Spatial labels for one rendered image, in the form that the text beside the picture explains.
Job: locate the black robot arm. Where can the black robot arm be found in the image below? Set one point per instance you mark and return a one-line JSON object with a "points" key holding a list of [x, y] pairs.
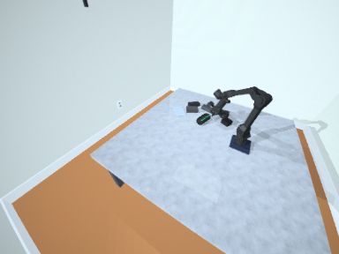
{"points": [[261, 100]]}

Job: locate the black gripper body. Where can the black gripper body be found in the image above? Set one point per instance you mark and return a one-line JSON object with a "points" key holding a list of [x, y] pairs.
{"points": [[223, 114]]}

